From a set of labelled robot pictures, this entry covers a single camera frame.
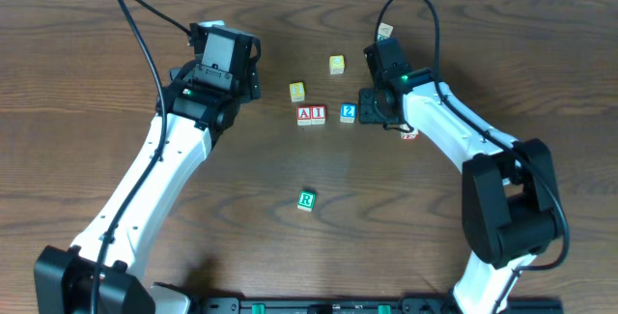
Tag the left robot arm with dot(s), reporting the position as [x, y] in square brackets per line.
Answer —
[102, 271]

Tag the yellow top block far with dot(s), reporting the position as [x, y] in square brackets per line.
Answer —
[336, 64]

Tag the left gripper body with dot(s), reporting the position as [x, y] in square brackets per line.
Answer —
[254, 70]

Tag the yellow top wooden block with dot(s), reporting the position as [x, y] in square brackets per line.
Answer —
[297, 92]

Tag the blue number 2 block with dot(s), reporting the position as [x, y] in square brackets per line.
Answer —
[348, 113]

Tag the green sided wooden block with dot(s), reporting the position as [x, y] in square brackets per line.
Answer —
[384, 31]

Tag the green letter R block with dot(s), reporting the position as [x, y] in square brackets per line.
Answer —
[306, 200]

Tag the red sided wooden block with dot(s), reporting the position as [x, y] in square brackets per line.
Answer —
[409, 135]

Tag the red letter A block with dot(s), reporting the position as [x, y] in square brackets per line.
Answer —
[303, 116]

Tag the red letter I block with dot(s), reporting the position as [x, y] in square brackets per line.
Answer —
[318, 115]

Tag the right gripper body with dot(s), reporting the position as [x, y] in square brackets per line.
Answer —
[386, 58]

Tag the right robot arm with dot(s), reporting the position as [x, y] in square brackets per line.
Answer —
[511, 210]

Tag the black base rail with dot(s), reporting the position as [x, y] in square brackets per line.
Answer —
[410, 305]

